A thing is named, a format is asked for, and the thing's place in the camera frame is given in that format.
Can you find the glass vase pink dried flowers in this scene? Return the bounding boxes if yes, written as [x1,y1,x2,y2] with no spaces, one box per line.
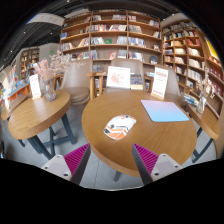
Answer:
[33,49,73,103]

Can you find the white hanging ceiling panel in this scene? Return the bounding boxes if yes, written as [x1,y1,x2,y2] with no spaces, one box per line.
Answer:
[26,12,66,28]

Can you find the curved wooden bookshelf with books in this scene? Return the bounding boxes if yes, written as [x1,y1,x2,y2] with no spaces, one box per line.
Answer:
[161,19,224,118]

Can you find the taupe wooden-armed armchair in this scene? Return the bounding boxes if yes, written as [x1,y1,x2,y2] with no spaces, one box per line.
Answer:
[59,59,98,106]
[105,58,148,94]
[165,68,184,98]

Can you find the white framed floral picture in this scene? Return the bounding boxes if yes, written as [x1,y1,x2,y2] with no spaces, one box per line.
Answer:
[105,65,131,90]

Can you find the round wooden side table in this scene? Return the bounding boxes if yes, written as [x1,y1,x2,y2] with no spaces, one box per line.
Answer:
[185,103,223,164]
[0,94,29,123]
[7,89,78,161]

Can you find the dark cover book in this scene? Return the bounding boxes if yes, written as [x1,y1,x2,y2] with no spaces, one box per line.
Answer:
[130,73,144,91]

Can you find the distant wooden bookshelf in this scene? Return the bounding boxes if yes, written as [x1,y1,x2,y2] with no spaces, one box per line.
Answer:
[18,46,41,81]

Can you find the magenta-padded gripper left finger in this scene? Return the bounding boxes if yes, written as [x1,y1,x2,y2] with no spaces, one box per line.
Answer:
[40,143,92,186]

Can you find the white sign on wooden stand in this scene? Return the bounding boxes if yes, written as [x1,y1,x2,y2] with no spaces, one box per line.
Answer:
[150,66,170,101]

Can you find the glass vase beige dried flowers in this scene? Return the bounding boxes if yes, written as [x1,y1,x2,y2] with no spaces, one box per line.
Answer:
[195,66,216,115]

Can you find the stack of blue books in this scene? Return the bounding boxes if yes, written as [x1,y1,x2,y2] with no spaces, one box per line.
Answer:
[182,93,200,108]

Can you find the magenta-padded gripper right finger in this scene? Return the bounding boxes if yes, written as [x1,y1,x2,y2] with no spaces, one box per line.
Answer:
[131,143,184,186]

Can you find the light blue pink mouse pad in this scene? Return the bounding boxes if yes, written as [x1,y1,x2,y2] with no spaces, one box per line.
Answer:
[140,99,190,123]

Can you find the tall wooden bookshelf with books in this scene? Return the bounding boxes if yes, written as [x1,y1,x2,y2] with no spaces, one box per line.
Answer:
[59,9,164,73]

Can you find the white orange patterned computer mouse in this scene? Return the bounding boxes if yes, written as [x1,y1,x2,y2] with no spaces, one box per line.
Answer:
[103,114,137,141]

